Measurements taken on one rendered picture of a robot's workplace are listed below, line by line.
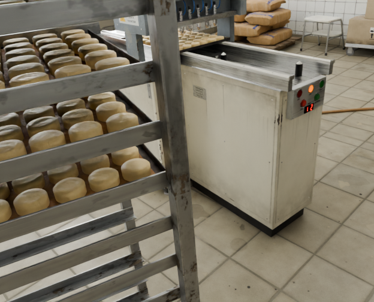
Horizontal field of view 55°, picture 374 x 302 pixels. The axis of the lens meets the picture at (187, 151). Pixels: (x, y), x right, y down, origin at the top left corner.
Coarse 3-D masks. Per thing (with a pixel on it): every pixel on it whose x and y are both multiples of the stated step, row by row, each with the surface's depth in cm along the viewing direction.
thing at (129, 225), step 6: (120, 204) 110; (126, 204) 109; (126, 222) 112; (132, 222) 113; (126, 228) 113; (132, 246) 117; (138, 246) 118; (138, 264) 121; (144, 282) 126; (138, 288) 126
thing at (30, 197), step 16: (96, 160) 64; (112, 160) 68; (128, 160) 63; (144, 160) 63; (32, 176) 61; (48, 176) 62; (64, 176) 61; (80, 176) 63; (96, 176) 59; (112, 176) 59; (128, 176) 60; (144, 176) 60; (0, 192) 57; (16, 192) 59; (32, 192) 56; (48, 192) 60; (64, 192) 56; (80, 192) 57; (0, 208) 53; (16, 208) 54; (32, 208) 54
